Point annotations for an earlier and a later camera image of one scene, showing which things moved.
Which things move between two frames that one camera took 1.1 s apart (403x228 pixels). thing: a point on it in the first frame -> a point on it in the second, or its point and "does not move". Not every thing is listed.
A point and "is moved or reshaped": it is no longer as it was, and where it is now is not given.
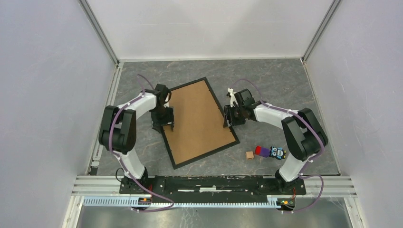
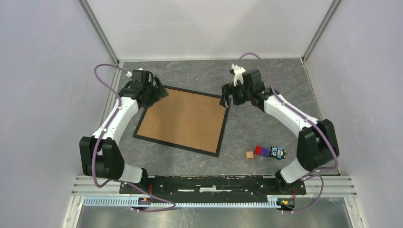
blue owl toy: (278, 153) does not move
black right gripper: (228, 118) -> (227, 90)
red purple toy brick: (261, 151) does not move
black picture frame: (198, 130) -> (160, 141)
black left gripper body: (162, 116) -> (154, 94)
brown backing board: (198, 123) is moved or reshaped
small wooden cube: (249, 155) does not move
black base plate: (213, 187) does not move
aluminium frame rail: (94, 21) does not move
